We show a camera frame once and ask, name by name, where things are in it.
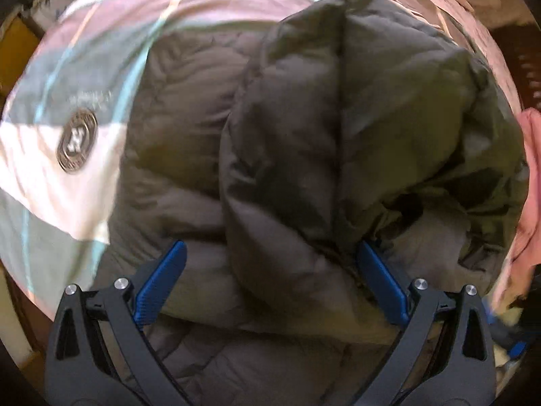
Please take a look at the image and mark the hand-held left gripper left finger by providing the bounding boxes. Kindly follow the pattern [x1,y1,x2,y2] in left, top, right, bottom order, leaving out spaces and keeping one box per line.
[45,240,189,406]

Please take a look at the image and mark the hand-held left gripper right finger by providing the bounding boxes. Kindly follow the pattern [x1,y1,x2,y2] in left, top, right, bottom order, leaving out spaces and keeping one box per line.
[356,240,497,406]

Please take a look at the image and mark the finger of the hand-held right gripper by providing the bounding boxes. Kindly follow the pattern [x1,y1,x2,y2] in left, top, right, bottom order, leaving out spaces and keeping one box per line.
[486,300,529,360]

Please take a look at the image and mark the dark grey puffer jacket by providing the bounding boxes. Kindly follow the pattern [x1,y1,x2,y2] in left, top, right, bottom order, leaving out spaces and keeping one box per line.
[91,0,530,406]

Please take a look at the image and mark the pink cloth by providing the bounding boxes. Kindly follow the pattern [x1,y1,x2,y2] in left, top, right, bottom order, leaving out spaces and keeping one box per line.
[492,109,541,305]

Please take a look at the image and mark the pink and grey checked blanket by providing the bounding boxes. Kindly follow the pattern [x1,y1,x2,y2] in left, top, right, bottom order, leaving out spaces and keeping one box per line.
[0,0,521,301]

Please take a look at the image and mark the yellow cardboard box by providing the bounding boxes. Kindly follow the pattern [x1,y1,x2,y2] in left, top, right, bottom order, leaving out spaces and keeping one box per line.
[0,19,41,94]

